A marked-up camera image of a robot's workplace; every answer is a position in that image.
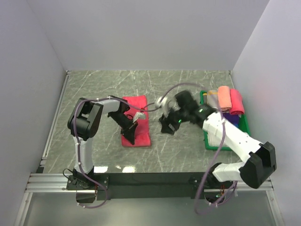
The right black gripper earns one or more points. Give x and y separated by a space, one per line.
165 122

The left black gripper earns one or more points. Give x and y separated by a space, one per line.
129 132

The red towel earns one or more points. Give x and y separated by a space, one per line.
142 132

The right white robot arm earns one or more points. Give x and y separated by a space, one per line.
257 159

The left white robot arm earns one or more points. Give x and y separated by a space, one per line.
84 123

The white rolled towel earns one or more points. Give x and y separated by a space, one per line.
212 142

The grey rolled towel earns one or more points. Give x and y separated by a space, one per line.
212 98

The black base beam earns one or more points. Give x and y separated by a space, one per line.
138 185

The orange rolled towel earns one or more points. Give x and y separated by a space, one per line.
224 98

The purple towel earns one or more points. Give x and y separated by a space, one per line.
234 119

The pink rolled towel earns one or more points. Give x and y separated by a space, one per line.
237 103

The green plastic bin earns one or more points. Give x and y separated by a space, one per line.
243 122

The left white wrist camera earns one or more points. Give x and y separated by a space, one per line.
139 115

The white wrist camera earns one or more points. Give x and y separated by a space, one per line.
139 115
163 103

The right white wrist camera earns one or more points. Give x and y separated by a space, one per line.
163 103

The aluminium rail frame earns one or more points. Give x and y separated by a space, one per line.
218 193

